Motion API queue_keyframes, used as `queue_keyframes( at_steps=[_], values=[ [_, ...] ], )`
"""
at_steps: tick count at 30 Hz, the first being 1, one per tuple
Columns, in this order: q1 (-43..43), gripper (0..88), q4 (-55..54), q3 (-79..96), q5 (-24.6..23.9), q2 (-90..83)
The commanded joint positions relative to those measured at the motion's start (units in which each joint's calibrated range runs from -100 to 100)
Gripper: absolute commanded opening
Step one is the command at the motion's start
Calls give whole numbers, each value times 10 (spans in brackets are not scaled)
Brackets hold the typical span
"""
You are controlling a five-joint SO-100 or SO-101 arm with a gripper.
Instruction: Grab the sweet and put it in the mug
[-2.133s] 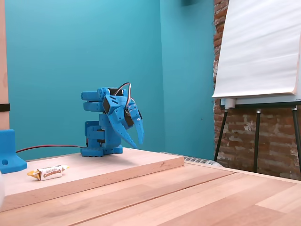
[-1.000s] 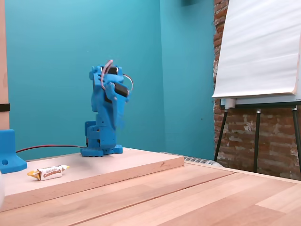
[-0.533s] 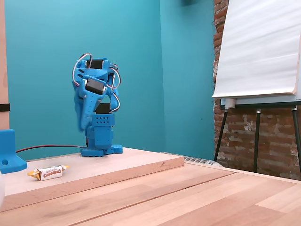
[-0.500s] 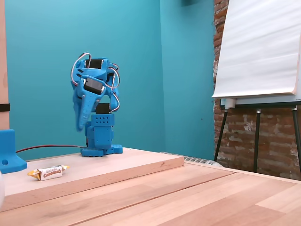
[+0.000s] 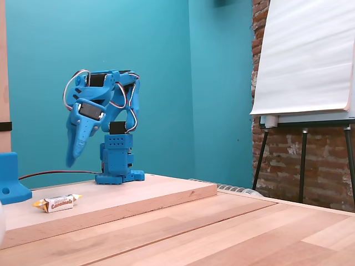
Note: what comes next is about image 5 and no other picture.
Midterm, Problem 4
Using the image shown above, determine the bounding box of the caramel sweet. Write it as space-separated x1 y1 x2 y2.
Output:
32 193 83 214

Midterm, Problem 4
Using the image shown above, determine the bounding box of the wooden base board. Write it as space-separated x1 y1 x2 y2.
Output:
0 173 217 250

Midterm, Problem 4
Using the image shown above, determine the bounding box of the white radiator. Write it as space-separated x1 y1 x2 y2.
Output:
188 178 263 197

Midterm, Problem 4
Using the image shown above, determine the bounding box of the flipchart easel with black legs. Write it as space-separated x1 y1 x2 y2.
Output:
252 112 355 208

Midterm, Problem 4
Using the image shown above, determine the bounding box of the white flipchart paper pad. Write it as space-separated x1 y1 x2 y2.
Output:
249 0 355 116

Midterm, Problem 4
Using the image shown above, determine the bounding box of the wrist servo wire loop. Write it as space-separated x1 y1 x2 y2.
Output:
62 69 91 112

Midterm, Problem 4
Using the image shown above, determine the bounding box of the red and black power cable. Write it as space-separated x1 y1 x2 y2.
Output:
18 170 102 181

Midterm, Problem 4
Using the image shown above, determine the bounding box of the upper arm servo wire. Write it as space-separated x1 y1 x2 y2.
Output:
109 79 139 134

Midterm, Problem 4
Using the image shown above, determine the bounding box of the blue printed post bracket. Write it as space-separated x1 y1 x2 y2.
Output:
0 151 33 205

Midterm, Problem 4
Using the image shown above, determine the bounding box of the wooden post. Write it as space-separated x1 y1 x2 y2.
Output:
0 0 13 155

